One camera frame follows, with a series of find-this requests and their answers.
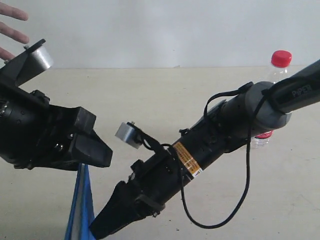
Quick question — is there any person's open hand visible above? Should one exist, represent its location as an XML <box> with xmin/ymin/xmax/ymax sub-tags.
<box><xmin>0</xmin><ymin>2</ymin><xmax>30</xmax><ymax>61</ymax></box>

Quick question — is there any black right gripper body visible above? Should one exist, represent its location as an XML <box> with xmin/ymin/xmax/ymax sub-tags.
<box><xmin>127</xmin><ymin>144</ymin><xmax>198</xmax><ymax>218</ymax></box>

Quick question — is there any clear plastic water bottle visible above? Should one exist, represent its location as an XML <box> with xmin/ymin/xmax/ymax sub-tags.
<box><xmin>251</xmin><ymin>50</ymin><xmax>293</xmax><ymax>149</ymax></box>

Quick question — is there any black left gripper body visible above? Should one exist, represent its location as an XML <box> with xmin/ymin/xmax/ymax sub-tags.
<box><xmin>0</xmin><ymin>84</ymin><xmax>83</xmax><ymax>172</ymax></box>

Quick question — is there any blue ring binder notebook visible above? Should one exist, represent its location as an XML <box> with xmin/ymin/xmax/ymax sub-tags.
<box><xmin>64</xmin><ymin>164</ymin><xmax>95</xmax><ymax>240</ymax></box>

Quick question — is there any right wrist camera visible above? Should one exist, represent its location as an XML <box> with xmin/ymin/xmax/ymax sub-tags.
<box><xmin>115</xmin><ymin>122</ymin><xmax>169</xmax><ymax>155</ymax></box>

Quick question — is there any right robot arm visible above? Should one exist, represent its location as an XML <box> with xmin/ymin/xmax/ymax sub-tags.
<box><xmin>89</xmin><ymin>61</ymin><xmax>320</xmax><ymax>240</ymax></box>

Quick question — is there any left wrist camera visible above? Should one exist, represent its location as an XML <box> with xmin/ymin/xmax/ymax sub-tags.
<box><xmin>0</xmin><ymin>38</ymin><xmax>54</xmax><ymax>87</ymax></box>

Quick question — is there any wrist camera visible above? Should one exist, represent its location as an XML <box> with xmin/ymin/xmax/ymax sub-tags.
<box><xmin>115</xmin><ymin>122</ymin><xmax>169</xmax><ymax>155</ymax></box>
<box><xmin>0</xmin><ymin>38</ymin><xmax>54</xmax><ymax>87</ymax></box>

